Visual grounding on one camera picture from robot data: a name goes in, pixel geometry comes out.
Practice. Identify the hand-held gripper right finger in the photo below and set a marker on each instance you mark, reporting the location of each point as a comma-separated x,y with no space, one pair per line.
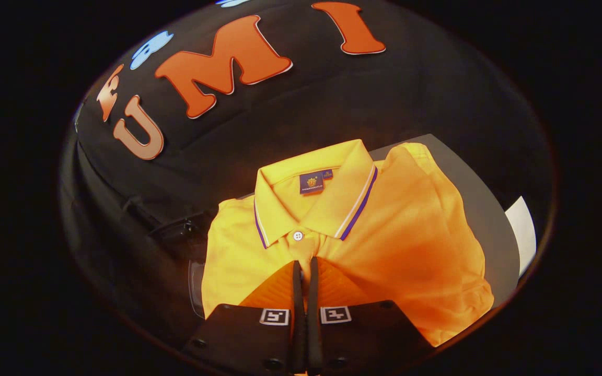
313,313

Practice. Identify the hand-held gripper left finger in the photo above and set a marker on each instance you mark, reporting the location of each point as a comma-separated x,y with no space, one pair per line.
297,313

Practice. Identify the yellow polo shirt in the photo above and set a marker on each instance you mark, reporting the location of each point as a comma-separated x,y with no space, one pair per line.
411,235

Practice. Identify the black backdrop cloth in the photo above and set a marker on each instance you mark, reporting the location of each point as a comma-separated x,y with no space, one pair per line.
411,94

